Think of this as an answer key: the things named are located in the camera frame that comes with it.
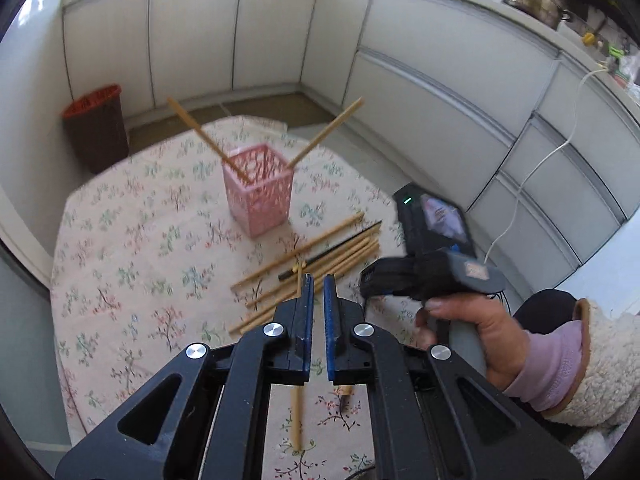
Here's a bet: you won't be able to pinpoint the white kitchen cabinets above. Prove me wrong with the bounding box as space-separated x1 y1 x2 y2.
60 0 640 306

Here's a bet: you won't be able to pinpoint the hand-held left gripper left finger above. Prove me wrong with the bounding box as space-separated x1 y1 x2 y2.
55 274 316 480

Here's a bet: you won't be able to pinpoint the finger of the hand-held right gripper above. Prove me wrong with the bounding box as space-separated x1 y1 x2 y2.
359 257 426 302

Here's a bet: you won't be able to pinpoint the white cable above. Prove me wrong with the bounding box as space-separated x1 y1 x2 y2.
483 66 619 267

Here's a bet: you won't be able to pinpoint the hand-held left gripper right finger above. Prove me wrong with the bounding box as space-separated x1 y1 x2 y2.
323 274 585 480

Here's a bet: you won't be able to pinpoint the person's leg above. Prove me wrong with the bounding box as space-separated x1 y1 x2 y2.
514 289 592 333

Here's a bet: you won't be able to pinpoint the black chopstick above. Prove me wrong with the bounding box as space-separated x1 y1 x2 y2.
278 220 383 281

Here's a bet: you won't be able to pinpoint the olive floor mat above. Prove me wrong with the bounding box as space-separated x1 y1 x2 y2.
126 106 227 155
221 91 335 128

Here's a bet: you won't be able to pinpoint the wooden chopstick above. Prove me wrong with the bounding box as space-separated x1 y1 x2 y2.
288 97 365 169
245 236 372 308
239 249 381 336
230 212 366 291
228 242 378 335
166 97 254 186
291 261 305 450

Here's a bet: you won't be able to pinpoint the person's right hand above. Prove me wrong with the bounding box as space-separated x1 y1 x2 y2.
415 294 532 401

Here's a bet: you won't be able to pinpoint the pink perforated utensil basket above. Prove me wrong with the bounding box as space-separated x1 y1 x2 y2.
222 143 296 240

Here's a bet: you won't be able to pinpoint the brown trash bin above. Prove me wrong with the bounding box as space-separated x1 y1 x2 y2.
61 83 131 175

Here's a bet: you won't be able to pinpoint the person's right forearm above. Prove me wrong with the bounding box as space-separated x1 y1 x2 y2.
501 297 640 433

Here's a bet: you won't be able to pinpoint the floral tablecloth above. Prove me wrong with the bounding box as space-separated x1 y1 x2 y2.
50 115 441 480

